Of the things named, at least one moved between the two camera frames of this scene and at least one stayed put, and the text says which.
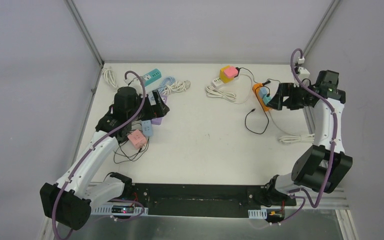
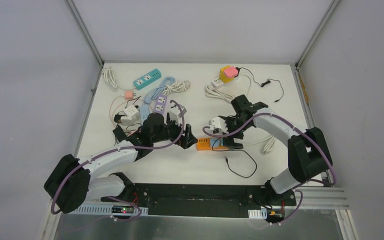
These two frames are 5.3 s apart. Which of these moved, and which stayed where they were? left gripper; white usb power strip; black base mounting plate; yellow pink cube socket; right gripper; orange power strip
Moved: orange power strip; left gripper; right gripper
Stayed: black base mounting plate; yellow pink cube socket; white usb power strip
